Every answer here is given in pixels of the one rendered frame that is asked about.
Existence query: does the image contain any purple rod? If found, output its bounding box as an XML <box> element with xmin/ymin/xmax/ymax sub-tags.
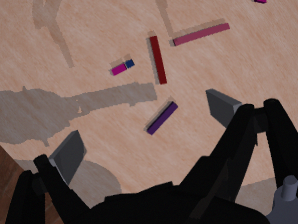
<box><xmin>147</xmin><ymin>101</ymin><xmax>178</xmax><ymax>135</ymax></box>

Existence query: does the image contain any pink rod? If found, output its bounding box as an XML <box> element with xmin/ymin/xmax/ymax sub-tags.
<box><xmin>173</xmin><ymin>23</ymin><xmax>230</xmax><ymax>46</ymax></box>

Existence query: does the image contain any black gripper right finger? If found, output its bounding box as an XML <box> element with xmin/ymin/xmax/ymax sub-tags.
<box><xmin>147</xmin><ymin>89</ymin><xmax>298</xmax><ymax>224</ymax></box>

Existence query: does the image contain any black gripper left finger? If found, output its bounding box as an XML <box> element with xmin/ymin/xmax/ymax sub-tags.
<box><xmin>5</xmin><ymin>130</ymin><xmax>105</xmax><ymax>224</ymax></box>

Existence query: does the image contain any dark red rod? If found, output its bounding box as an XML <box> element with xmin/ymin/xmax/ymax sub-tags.
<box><xmin>150</xmin><ymin>36</ymin><xmax>167</xmax><ymax>85</ymax></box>

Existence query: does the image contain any small dark blue block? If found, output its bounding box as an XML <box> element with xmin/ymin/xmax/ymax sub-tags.
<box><xmin>125</xmin><ymin>59</ymin><xmax>135</xmax><ymax>69</ymax></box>

